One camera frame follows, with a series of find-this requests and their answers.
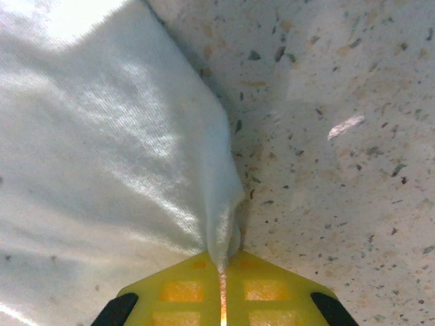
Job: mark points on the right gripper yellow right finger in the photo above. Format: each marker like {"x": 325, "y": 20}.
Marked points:
{"x": 268, "y": 292}

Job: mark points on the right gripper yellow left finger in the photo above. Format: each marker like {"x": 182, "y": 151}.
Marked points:
{"x": 183, "y": 292}

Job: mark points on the clear plastic bag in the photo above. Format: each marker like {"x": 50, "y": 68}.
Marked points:
{"x": 102, "y": 136}

